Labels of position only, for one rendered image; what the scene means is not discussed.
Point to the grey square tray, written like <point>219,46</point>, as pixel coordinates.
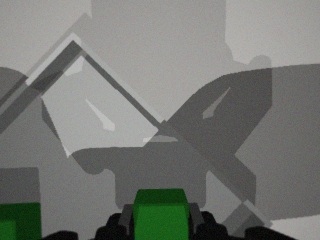
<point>76,138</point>

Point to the green block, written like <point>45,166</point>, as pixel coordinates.
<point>20,221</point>
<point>161,214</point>

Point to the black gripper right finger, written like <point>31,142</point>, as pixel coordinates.
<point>199,230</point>

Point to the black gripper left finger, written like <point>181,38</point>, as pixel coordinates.
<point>117,226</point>

